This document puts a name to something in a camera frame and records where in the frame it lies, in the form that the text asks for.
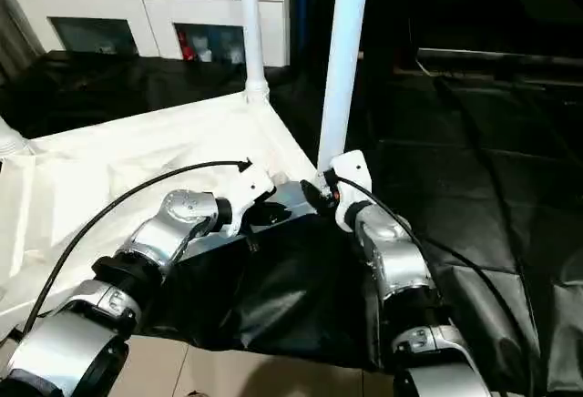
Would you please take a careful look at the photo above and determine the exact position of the white plastic table top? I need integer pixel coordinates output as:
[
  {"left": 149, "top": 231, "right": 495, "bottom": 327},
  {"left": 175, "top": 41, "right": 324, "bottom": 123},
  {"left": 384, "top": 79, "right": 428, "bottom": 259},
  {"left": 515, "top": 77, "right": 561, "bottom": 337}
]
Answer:
[{"left": 0, "top": 91, "right": 322, "bottom": 336}]

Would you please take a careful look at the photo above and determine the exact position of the white plastic table leg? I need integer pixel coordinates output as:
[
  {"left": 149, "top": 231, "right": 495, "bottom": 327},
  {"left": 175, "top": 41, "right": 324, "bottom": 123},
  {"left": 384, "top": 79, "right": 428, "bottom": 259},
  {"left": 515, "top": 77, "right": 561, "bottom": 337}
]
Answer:
[
  {"left": 236, "top": 0, "right": 272, "bottom": 107},
  {"left": 0, "top": 113, "right": 35, "bottom": 158},
  {"left": 315, "top": 0, "right": 373, "bottom": 181}
]

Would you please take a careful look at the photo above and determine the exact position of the black flat bar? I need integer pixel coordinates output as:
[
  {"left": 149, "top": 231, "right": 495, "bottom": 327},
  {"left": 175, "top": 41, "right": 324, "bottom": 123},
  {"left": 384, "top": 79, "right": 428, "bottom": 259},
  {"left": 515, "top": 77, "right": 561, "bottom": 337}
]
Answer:
[{"left": 415, "top": 46, "right": 583, "bottom": 64}]

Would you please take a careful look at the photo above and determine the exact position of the black plastic table mat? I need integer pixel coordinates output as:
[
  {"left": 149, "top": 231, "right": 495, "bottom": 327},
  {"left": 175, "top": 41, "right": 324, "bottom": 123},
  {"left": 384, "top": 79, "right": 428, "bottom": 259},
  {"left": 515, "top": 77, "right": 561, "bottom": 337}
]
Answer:
[{"left": 0, "top": 46, "right": 583, "bottom": 393}]

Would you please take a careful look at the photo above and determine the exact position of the white glass-door cabinet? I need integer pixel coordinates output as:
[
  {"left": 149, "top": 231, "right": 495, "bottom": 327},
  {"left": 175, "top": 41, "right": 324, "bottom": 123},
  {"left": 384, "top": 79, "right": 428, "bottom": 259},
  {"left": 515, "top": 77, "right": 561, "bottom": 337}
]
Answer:
[{"left": 9, "top": 0, "right": 301, "bottom": 66}]

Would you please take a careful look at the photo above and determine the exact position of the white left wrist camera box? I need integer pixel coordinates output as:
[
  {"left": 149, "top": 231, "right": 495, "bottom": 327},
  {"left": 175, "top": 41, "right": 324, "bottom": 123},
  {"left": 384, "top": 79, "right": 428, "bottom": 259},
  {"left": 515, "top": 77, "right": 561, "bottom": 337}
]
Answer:
[{"left": 213, "top": 161, "right": 278, "bottom": 236}]

